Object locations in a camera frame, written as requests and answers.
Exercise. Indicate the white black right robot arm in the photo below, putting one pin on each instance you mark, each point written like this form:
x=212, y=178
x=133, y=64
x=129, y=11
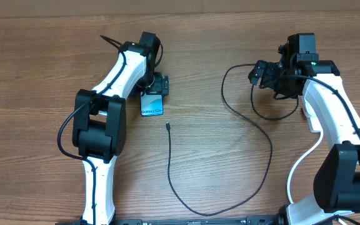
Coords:
x=300, y=73

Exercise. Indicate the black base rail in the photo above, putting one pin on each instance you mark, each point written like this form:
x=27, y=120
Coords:
x=248, y=220

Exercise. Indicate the white power strip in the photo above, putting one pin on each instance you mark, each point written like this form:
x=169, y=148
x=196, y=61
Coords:
x=312, y=119

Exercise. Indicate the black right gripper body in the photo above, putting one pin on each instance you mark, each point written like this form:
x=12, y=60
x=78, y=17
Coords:
x=277, y=80

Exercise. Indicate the blue Galaxy smartphone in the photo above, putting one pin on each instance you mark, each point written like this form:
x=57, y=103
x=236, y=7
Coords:
x=151, y=105

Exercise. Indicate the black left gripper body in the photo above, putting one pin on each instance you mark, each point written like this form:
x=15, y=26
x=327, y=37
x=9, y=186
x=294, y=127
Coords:
x=152, y=84

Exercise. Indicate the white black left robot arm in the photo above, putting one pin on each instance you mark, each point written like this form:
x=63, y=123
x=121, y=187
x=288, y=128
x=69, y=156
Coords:
x=95, y=132

